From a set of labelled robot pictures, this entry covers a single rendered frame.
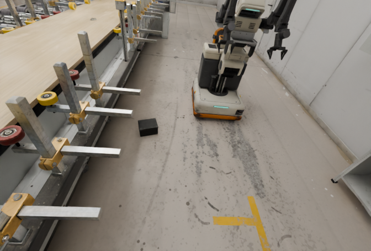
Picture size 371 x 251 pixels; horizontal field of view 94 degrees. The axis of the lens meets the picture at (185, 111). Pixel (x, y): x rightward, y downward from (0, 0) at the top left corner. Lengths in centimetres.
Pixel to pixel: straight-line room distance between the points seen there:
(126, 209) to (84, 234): 29
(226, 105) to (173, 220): 133
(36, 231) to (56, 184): 17
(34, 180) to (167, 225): 91
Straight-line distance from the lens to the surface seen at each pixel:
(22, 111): 74
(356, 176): 245
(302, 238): 188
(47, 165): 89
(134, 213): 158
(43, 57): 156
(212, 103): 210
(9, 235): 81
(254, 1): 178
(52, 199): 95
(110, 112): 101
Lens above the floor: 148
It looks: 40 degrees down
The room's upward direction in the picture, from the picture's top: 9 degrees clockwise
